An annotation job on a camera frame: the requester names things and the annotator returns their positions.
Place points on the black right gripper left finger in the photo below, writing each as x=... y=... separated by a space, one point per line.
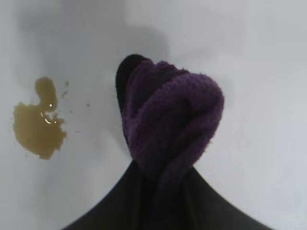
x=120 y=210

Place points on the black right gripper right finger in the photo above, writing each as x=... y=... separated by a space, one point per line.
x=216 y=213

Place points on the purple cloth with black trim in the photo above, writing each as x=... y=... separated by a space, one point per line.
x=172 y=115

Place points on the brown liquid spill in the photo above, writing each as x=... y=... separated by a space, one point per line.
x=36 y=129

